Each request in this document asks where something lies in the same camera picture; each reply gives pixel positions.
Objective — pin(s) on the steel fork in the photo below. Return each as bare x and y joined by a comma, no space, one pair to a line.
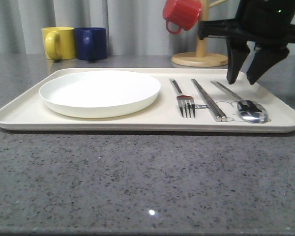
186,103

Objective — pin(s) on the steel spoon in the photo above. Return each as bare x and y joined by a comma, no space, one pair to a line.
248,110

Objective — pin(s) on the beige rabbit serving tray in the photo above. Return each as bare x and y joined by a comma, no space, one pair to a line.
28,112

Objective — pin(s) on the wooden mug tree stand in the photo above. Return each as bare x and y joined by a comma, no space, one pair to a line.
200,58

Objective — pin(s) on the white round plate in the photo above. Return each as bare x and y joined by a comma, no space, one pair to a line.
100,94

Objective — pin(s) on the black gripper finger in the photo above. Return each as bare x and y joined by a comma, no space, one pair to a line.
264,59
238,51

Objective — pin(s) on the yellow mug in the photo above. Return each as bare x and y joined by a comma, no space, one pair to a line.
59,43

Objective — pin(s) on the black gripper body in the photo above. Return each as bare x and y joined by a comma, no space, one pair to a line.
265,22

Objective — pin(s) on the grey curtain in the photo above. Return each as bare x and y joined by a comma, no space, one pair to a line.
134,27

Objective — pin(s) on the red mug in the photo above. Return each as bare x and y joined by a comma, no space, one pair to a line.
181,14

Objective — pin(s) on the dark blue mug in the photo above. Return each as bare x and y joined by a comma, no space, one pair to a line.
90,43

